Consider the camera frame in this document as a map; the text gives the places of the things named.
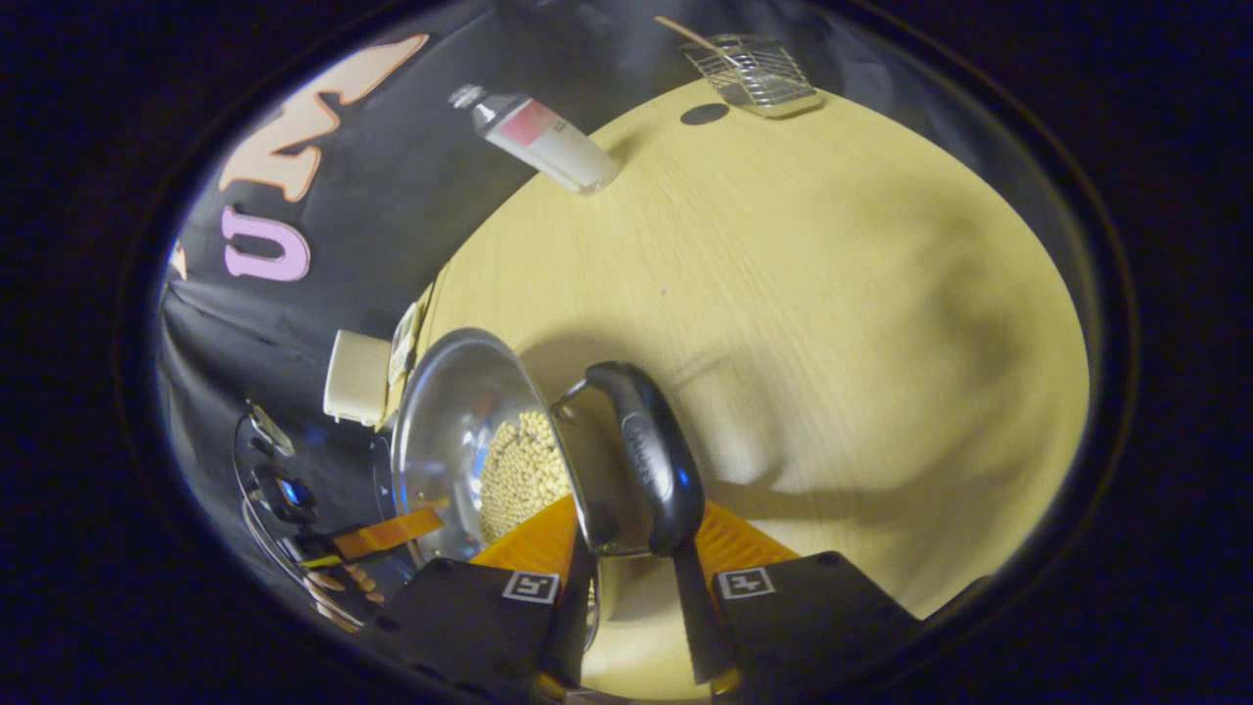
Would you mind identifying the black backdrop cloth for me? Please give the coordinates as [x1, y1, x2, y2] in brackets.
[157, 0, 1078, 628]

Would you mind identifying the wire mesh utensil holder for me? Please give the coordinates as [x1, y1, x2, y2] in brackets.
[682, 34, 823, 119]

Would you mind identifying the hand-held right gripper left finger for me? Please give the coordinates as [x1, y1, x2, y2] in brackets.
[362, 494, 598, 701]

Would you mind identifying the steel pot with black handle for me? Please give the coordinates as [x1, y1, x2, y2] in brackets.
[390, 328, 706, 598]

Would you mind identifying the wooden stick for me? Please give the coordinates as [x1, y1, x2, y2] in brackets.
[654, 15, 730, 55]

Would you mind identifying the white divided dish of beans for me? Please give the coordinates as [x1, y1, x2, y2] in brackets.
[389, 299, 424, 388]

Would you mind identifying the white toaster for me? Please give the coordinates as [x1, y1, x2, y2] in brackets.
[323, 329, 393, 428]

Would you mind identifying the clear bottle with red label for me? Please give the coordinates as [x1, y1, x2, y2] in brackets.
[448, 84, 622, 195]

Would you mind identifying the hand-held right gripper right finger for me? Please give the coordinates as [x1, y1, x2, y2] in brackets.
[671, 499, 921, 686]

